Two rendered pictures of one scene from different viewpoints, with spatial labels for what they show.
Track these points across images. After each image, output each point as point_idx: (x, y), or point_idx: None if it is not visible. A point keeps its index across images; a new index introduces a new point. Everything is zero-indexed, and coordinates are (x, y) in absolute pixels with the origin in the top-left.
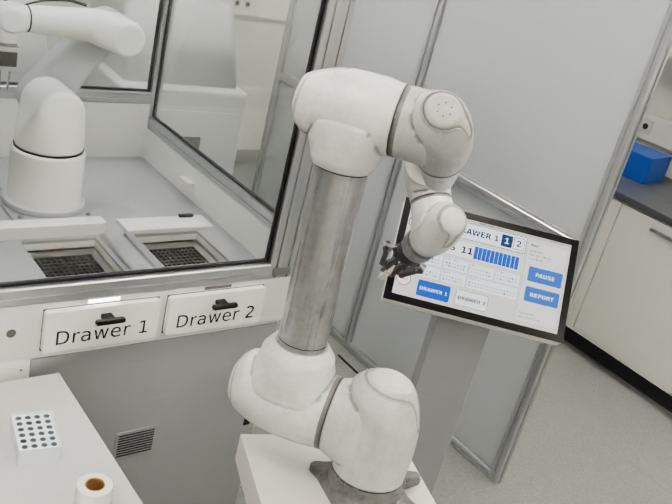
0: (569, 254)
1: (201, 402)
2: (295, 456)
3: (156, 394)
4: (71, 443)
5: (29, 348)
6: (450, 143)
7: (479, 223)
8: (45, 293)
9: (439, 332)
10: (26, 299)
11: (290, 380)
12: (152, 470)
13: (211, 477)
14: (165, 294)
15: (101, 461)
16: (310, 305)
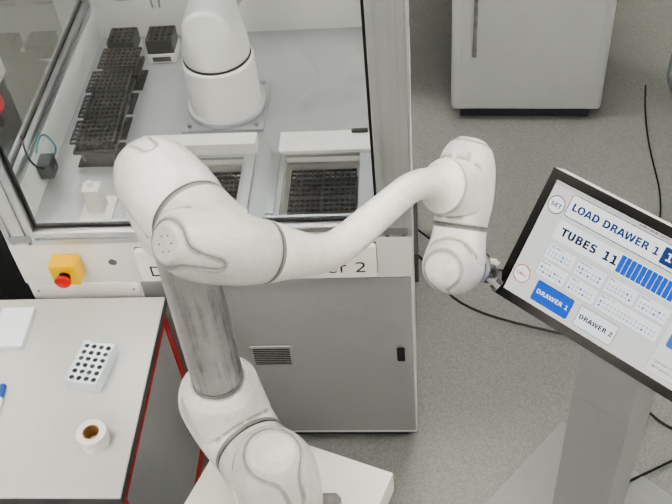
0: None
1: (336, 335)
2: None
3: (280, 322)
4: (120, 378)
5: (134, 274)
6: (185, 277)
7: (638, 224)
8: (129, 235)
9: None
10: (113, 239)
11: (190, 415)
12: (301, 379)
13: (374, 396)
14: None
15: (128, 404)
16: (188, 359)
